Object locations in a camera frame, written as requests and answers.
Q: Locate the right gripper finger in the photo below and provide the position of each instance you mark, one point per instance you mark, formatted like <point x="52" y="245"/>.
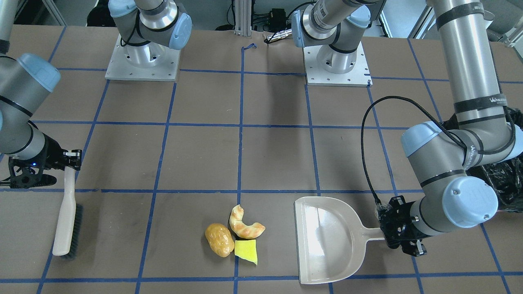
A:
<point x="72" y="158"/>
<point x="26" y="181"/>

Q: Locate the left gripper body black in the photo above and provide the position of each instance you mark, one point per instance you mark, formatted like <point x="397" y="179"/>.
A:
<point x="402" y="222"/>

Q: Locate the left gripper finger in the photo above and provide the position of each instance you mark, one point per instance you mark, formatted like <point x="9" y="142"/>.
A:
<point x="395" y="205"/>
<point x="414" y="248"/>

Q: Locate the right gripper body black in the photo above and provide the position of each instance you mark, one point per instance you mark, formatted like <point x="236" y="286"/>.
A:
<point x="52" y="154"/>

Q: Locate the beige plastic dustpan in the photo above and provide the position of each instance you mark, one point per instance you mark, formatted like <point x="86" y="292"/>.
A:
<point x="331" y="239"/>

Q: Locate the white hand brush black bristles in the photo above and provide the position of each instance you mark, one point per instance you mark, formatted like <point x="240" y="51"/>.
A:
<point x="69" y="220"/>

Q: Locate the toy croissant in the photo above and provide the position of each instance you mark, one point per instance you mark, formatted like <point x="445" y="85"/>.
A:
<point x="241" y="229"/>

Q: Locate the yellow sponge piece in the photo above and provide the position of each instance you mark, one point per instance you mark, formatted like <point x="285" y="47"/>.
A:
<point x="247" y="250"/>

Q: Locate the toy potato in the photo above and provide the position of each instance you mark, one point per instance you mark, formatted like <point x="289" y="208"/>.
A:
<point x="220" y="240"/>

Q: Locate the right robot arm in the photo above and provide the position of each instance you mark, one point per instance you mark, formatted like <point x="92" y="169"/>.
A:
<point x="147" y="28"/>

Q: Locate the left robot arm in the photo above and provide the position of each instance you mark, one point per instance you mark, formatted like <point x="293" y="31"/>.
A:
<point x="440" y="158"/>

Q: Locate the bin with black bag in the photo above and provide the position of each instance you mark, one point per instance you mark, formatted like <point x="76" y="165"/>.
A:
<point x="506" y="180"/>

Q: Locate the silver connector plug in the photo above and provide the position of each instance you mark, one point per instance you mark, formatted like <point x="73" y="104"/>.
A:
<point x="277" y="36"/>

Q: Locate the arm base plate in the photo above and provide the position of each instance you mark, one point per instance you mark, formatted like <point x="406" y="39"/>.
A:
<point x="326" y="67"/>
<point x="151" y="62"/>

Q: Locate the aluminium frame post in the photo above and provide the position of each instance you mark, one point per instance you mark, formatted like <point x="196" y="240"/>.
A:
<point x="243" y="10"/>

